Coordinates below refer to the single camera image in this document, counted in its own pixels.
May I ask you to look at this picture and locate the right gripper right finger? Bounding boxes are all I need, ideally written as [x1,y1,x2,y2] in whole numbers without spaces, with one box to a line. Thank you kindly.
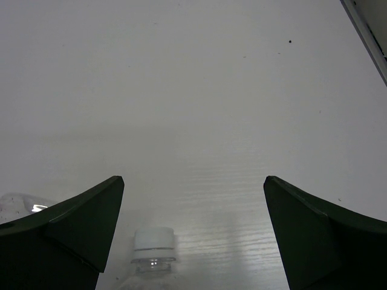
[264,176,386,289]

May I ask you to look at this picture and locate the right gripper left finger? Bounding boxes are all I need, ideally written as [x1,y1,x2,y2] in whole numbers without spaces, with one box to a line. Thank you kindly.
[1,176,125,289]

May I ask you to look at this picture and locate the clear unlabelled plastic bottle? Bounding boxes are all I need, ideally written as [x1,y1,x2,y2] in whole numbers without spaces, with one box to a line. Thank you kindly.
[0,193,57,224]

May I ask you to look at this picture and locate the aluminium frame rail right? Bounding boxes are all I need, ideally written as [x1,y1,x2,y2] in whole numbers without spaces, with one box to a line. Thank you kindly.
[341,1,386,85]

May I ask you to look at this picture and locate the white cap blue label bottle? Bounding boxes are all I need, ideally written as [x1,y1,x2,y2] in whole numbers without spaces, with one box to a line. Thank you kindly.
[118,227,179,289]

